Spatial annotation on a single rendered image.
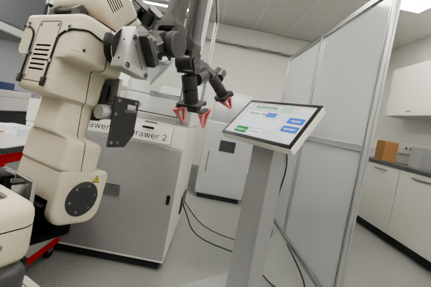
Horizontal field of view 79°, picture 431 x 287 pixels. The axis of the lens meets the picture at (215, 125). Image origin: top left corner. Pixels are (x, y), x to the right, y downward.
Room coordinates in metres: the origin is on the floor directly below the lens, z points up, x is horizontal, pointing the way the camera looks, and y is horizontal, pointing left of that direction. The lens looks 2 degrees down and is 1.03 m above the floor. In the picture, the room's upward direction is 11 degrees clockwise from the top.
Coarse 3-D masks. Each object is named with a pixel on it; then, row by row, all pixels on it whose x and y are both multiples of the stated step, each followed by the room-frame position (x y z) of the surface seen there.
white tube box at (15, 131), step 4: (8, 128) 1.31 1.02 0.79; (12, 128) 1.30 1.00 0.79; (16, 128) 1.30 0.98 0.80; (20, 128) 1.32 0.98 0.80; (24, 128) 1.35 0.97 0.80; (28, 128) 1.37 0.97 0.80; (12, 132) 1.30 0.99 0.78; (16, 132) 1.29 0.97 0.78; (20, 132) 1.31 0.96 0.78; (24, 132) 1.33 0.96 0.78; (28, 132) 1.35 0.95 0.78
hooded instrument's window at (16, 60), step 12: (0, 36) 1.76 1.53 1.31; (12, 36) 1.86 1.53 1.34; (0, 48) 1.78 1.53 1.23; (12, 48) 1.87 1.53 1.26; (0, 60) 1.79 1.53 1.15; (12, 60) 1.89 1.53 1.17; (0, 72) 1.81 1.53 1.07; (12, 72) 1.91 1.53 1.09; (0, 84) 1.82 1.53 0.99; (12, 84) 1.93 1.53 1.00
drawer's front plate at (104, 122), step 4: (92, 120) 1.62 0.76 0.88; (100, 120) 1.62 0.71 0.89; (104, 120) 1.62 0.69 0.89; (108, 120) 1.62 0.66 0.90; (96, 124) 1.62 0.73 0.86; (104, 124) 1.62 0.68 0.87; (108, 124) 1.62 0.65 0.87; (88, 128) 1.62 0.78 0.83; (92, 128) 1.62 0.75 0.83; (96, 128) 1.62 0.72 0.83; (100, 128) 1.62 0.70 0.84; (104, 128) 1.62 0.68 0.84; (108, 128) 1.62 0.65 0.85; (104, 132) 1.62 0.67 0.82
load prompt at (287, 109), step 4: (256, 104) 1.64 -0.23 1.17; (260, 104) 1.61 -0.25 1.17; (264, 104) 1.59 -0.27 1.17; (252, 108) 1.63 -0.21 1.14; (256, 108) 1.60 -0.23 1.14; (260, 108) 1.58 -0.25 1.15; (264, 108) 1.56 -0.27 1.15; (268, 108) 1.54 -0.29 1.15; (272, 108) 1.52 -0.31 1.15; (276, 108) 1.49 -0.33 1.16; (280, 108) 1.47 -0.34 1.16; (284, 108) 1.46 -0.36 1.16; (288, 108) 1.44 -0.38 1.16; (292, 108) 1.42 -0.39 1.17; (284, 112) 1.43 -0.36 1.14; (288, 112) 1.41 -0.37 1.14
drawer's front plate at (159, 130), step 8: (136, 120) 1.62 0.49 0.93; (136, 128) 1.62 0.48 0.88; (144, 128) 1.62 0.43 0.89; (160, 128) 1.61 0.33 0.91; (168, 128) 1.61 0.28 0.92; (136, 136) 1.62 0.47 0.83; (144, 136) 1.62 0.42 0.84; (152, 136) 1.62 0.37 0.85; (160, 136) 1.61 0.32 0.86; (168, 136) 1.61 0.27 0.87; (168, 144) 1.61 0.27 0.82
